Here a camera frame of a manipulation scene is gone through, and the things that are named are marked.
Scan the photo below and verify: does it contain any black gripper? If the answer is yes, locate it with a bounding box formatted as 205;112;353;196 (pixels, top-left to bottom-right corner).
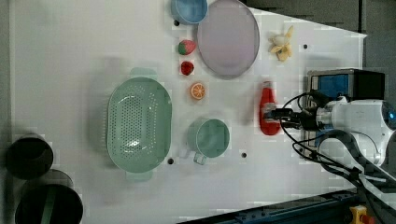
263;107;324;131

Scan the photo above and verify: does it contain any red felt ketchup bottle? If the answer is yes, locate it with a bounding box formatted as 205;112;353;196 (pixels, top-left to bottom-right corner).
259;81;280;135

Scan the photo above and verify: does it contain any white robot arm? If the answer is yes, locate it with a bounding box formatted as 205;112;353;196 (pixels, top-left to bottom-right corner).
260;93;395;209

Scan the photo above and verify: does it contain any lilac round plate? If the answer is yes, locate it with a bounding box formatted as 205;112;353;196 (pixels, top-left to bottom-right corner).
197;0;260;78

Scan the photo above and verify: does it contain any yellow felt banana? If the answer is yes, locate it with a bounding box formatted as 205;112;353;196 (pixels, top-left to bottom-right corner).
269;26;294;62

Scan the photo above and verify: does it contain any green mug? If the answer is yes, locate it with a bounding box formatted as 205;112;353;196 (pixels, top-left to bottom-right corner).
187;119;231;165

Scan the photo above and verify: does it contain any black toaster oven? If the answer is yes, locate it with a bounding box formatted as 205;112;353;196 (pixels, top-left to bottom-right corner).
305;69;395;161

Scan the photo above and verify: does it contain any felt orange slice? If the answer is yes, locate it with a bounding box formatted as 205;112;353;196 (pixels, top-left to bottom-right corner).
190;82;205;100

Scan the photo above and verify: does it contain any red felt strawberry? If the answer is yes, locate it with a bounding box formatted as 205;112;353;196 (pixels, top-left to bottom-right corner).
180;62;194;76

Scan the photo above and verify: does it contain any pink felt strawberry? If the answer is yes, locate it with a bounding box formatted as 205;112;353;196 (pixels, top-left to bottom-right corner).
177;39;196;55

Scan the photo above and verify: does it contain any blue cup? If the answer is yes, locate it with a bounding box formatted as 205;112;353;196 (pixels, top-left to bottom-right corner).
171;0;208;25

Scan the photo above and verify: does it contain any green colander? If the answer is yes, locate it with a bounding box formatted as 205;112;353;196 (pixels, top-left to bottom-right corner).
106;67;172;182

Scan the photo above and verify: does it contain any green spatula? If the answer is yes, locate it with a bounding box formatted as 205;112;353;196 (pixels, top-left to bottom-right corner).
40;186;56;224

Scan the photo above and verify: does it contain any black cylinder with spatula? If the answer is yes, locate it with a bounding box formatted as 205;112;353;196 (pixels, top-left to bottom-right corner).
14;169;84;224

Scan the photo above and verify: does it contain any black cylinder holder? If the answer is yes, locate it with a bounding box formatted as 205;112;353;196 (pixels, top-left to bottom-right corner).
6;133;54;180

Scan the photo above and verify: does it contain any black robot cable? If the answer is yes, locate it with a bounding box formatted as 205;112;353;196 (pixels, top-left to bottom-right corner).
278;91;396;224

